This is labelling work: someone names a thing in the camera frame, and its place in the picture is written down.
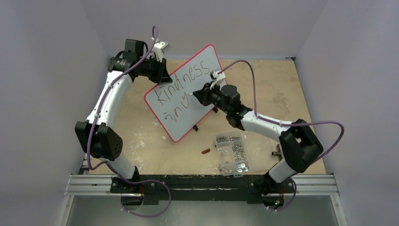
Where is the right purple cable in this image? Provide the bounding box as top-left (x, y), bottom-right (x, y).
top-left (218, 60), bottom-right (345, 213)

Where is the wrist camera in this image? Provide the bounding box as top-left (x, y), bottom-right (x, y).
top-left (151, 41), bottom-right (170, 62)
top-left (210, 70), bottom-right (226, 89)

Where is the pink framed whiteboard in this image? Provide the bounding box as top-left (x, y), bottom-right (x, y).
top-left (144, 44), bottom-right (222, 142)

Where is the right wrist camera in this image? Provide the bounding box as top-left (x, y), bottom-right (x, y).
top-left (210, 70), bottom-right (226, 89)

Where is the red marker cap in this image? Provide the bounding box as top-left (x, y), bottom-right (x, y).
top-left (201, 148), bottom-right (210, 154)

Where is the black metal clamp tool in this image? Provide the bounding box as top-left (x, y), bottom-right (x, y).
top-left (271, 145), bottom-right (283, 156)

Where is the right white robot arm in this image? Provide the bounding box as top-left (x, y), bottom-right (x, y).
top-left (192, 83), bottom-right (323, 192)

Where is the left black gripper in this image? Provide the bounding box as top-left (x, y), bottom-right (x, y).
top-left (138, 55), bottom-right (171, 84)

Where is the clear plastic screw box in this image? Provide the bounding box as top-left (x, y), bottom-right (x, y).
top-left (213, 132), bottom-right (275, 178)

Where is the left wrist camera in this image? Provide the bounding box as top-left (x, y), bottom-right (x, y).
top-left (151, 41), bottom-right (170, 62)

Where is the aluminium frame rail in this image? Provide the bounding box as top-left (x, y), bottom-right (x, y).
top-left (57, 57), bottom-right (348, 226)

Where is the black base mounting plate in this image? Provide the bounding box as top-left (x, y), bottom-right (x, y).
top-left (110, 175), bottom-right (294, 206)

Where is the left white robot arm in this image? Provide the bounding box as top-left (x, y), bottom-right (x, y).
top-left (74, 38), bottom-right (172, 193)

